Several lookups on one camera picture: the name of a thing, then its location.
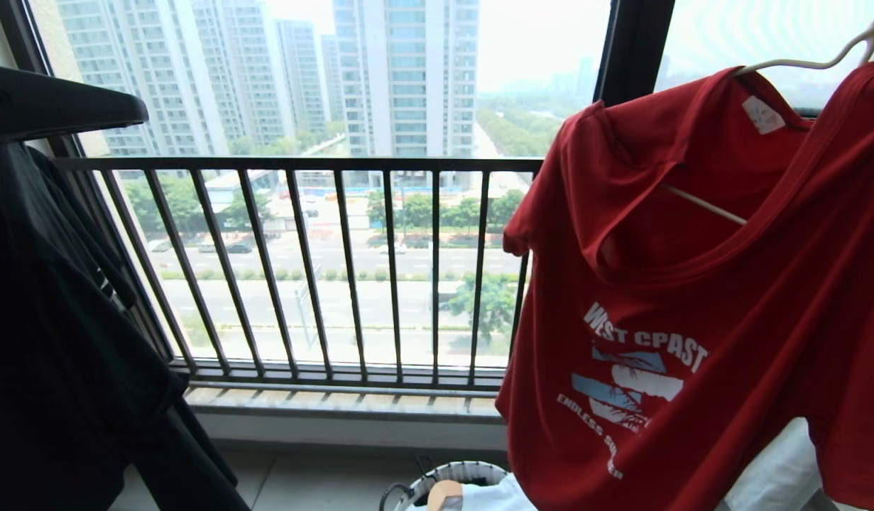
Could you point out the white woven laundry basket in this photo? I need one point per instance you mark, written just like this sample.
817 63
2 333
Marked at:
472 470

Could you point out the wooden clothes hanger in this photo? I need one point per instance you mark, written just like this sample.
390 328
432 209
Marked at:
444 495

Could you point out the black garment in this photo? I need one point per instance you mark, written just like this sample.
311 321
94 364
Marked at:
60 341

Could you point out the black clothes hanger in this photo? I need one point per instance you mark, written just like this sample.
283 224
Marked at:
53 103

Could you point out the white clothes hanger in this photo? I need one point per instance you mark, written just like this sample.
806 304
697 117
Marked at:
827 62

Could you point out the black metal window railing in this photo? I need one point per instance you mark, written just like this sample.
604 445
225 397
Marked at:
309 165

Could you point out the red printed t-shirt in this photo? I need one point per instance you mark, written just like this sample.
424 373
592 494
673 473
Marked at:
749 355

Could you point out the black window frame post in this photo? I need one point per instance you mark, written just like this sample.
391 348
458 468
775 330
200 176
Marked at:
634 50

